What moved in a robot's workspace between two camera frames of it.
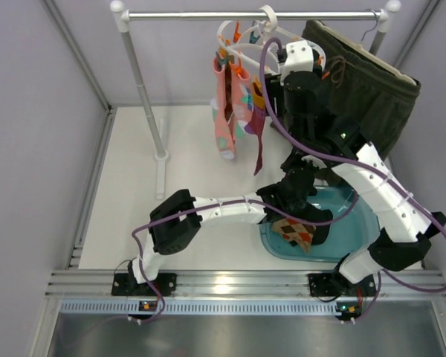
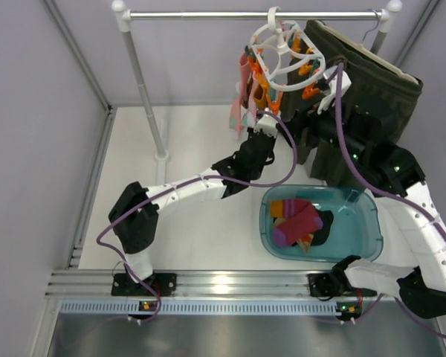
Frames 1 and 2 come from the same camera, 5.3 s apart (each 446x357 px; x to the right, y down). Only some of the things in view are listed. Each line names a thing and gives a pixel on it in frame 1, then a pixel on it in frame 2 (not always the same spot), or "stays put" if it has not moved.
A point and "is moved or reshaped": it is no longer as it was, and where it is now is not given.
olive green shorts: x=378 y=97 stays put
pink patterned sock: x=241 y=93 is moved or reshaped
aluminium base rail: x=245 y=292 stays put
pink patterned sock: x=225 y=137 -> x=239 y=109
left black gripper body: x=316 y=218 -> x=257 y=137
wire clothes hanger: x=375 y=26 stays put
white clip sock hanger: x=265 y=44 is moved or reshaped
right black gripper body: x=273 y=94 -> x=308 y=121
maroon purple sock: x=256 y=128 is moved or reshaped
